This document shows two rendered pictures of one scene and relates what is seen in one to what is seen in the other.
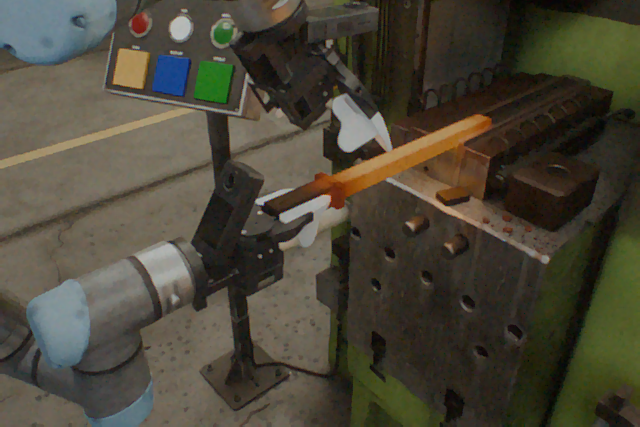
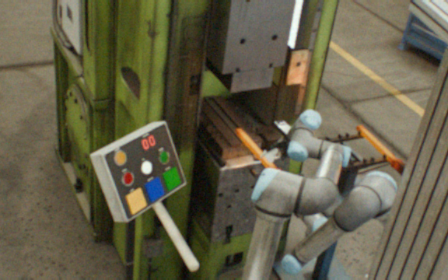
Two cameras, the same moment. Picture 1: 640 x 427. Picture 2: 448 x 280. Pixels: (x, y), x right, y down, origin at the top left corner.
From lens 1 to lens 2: 241 cm
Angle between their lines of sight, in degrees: 65
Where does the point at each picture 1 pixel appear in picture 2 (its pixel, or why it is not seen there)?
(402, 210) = (243, 173)
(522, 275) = (285, 163)
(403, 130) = (228, 148)
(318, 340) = not seen: outside the picture
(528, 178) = (272, 138)
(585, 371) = not seen: hidden behind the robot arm
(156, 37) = (138, 179)
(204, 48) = (159, 168)
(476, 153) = (257, 141)
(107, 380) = not seen: hidden behind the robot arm
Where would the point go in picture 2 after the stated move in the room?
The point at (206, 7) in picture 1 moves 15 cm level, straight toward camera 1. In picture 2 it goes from (151, 152) to (189, 156)
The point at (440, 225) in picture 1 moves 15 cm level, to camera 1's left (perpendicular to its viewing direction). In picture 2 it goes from (258, 167) to (251, 186)
